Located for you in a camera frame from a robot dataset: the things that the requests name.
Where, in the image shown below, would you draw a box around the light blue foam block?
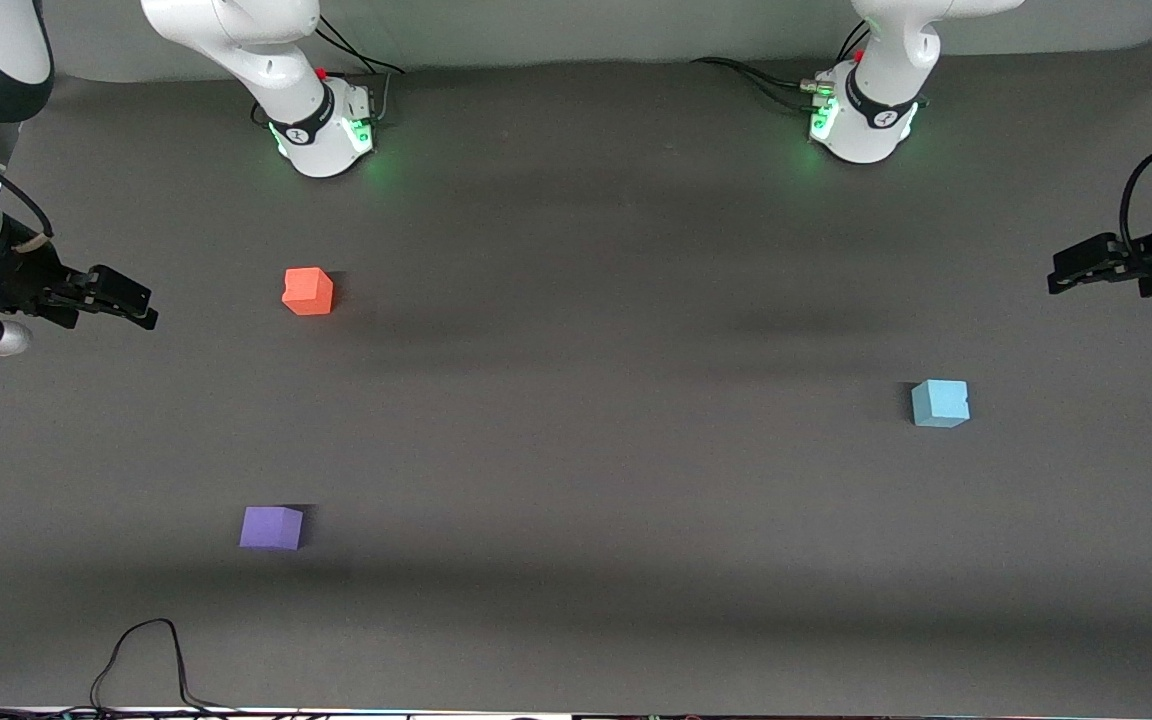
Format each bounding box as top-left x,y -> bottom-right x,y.
911,379 -> 971,429

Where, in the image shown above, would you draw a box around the orange foam block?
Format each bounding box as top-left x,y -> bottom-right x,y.
281,267 -> 335,317

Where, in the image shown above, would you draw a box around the purple foam block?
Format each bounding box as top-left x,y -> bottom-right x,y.
239,506 -> 305,551

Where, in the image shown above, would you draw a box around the dark gray table mat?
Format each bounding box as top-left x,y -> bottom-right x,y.
0,38 -> 1152,717

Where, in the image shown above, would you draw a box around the black right base cables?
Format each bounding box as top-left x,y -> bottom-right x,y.
314,14 -> 406,127

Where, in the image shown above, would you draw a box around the black base cables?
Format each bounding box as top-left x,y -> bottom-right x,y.
314,14 -> 406,127
690,18 -> 873,113

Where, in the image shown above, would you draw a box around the black looped table cable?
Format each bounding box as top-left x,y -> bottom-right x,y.
89,618 -> 242,714

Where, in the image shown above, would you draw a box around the black left base cables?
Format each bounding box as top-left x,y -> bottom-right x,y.
690,18 -> 873,113

